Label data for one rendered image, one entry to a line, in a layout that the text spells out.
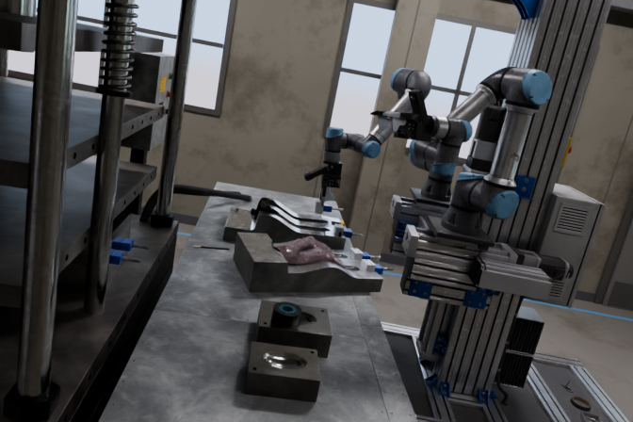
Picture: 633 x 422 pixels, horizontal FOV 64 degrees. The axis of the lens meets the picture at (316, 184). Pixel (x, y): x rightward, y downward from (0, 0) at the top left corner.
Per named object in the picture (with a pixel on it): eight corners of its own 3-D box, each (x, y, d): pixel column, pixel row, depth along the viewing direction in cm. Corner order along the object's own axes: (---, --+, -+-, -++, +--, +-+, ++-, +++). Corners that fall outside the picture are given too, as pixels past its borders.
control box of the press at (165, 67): (147, 336, 269) (182, 56, 235) (131, 370, 240) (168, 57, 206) (105, 331, 267) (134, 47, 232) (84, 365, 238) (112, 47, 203)
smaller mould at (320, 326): (322, 329, 153) (327, 308, 151) (327, 358, 138) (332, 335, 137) (257, 320, 150) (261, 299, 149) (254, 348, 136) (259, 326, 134)
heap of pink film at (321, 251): (331, 251, 201) (334, 233, 199) (349, 271, 185) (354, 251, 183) (268, 249, 190) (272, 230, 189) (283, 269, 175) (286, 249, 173)
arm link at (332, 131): (348, 129, 227) (332, 127, 223) (345, 154, 229) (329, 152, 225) (339, 127, 234) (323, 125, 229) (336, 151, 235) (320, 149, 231)
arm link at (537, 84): (487, 210, 197) (527, 69, 184) (516, 223, 184) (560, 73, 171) (463, 208, 192) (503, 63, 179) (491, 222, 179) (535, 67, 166)
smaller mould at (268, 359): (312, 369, 132) (316, 349, 130) (316, 402, 119) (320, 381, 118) (248, 361, 130) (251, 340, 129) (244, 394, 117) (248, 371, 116)
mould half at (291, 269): (350, 262, 210) (356, 237, 207) (380, 292, 186) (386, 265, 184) (233, 259, 190) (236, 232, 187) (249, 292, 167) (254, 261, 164)
